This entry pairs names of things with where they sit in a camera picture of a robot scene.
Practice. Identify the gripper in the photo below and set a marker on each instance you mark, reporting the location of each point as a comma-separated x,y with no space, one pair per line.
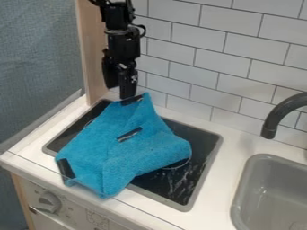
124,48

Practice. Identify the blue cloth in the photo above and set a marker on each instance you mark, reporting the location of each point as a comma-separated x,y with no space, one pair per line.
120,149

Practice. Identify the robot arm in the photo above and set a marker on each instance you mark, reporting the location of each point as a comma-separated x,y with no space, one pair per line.
116,15

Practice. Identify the toy stove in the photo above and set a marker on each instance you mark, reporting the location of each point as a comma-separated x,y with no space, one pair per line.
180,179

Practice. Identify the tap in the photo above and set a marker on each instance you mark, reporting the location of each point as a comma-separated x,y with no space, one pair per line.
280,112

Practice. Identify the toy sink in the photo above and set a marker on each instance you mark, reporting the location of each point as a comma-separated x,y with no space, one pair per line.
276,194

